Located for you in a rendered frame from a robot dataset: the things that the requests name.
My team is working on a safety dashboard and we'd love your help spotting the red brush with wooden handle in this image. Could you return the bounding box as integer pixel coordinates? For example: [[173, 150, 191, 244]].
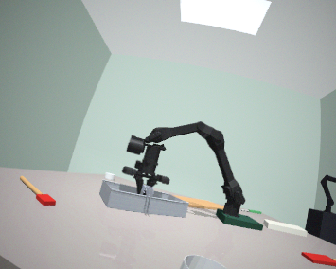
[[20, 176, 56, 206]]

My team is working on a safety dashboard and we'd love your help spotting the light wooden board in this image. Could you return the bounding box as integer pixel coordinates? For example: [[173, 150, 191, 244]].
[[176, 196, 224, 210]]

